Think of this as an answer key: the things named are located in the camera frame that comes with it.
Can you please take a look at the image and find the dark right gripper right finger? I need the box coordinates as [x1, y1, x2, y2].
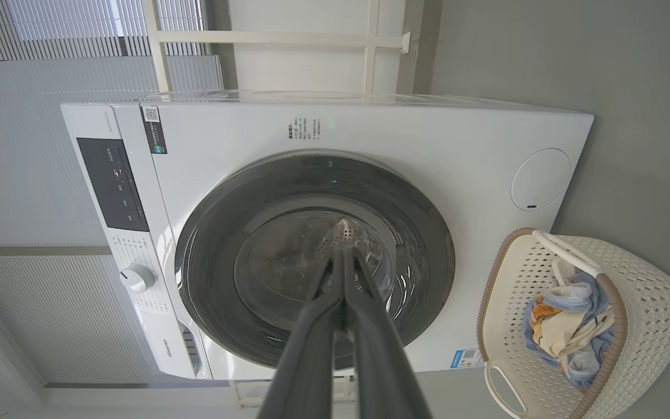
[344, 247, 433, 419]

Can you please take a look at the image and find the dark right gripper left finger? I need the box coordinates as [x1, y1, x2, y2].
[256, 249, 347, 419]

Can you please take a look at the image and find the dark round glass washer door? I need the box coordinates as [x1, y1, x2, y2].
[175, 150, 456, 370]

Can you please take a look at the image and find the cream cartoon print garment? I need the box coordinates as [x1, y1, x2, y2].
[530, 259, 615, 373]

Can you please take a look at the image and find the blue cartoon print garment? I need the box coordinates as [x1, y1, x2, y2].
[522, 274, 615, 389]

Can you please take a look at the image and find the steel washer drum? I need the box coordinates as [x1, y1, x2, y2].
[312, 215, 397, 292]

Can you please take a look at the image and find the white washing machine dial knob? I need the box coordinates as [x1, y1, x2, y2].
[120, 264, 156, 293]

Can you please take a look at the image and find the white front-load washing machine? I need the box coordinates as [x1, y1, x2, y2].
[60, 90, 594, 382]

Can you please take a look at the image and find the black washing machine display panel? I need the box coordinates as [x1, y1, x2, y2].
[76, 137, 149, 232]

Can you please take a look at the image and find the blue energy label sticker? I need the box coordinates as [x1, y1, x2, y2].
[450, 348, 484, 369]

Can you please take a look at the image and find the white detergent drawer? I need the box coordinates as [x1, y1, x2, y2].
[158, 317, 213, 379]

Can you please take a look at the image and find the round white filter cover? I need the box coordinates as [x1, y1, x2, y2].
[511, 148, 572, 211]

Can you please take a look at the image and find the black QR code sticker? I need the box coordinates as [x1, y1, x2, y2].
[140, 105, 168, 155]

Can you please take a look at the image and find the white perforated laundry basket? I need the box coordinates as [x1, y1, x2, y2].
[476, 228, 670, 419]

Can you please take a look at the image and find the grey slatted window blind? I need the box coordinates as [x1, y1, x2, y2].
[0, 0, 208, 63]

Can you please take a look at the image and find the white metal rack frame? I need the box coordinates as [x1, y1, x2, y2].
[142, 0, 411, 105]

